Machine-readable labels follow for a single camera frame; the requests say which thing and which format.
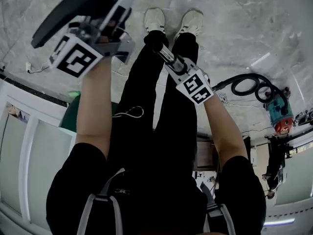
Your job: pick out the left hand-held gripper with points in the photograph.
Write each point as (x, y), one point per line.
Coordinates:
(75, 57)

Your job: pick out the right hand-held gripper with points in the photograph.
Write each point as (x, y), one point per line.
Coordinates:
(195, 88)

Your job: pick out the person's right forearm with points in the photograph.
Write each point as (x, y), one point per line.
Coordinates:
(222, 128)

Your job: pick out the person's left forearm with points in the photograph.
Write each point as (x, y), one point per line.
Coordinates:
(94, 111)

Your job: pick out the red and teal vacuum cleaner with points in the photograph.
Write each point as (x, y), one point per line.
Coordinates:
(280, 114)

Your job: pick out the person's left white shoe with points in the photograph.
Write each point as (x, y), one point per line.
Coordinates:
(154, 19)

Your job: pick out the person's white shoe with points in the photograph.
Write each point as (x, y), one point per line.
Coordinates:
(189, 23)
(154, 19)

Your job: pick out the person's right white shoe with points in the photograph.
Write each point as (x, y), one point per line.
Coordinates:
(189, 23)

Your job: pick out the person's black trousers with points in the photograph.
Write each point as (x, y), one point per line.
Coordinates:
(144, 101)

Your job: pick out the small green object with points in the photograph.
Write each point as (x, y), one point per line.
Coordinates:
(73, 93)

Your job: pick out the white power strip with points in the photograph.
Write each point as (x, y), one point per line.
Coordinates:
(28, 67)

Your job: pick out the green bin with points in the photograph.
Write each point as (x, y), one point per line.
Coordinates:
(68, 116)

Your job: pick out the person's black shirt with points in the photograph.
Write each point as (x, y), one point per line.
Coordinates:
(156, 204)

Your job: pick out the white framed glass partition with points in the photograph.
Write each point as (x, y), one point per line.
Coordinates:
(29, 143)

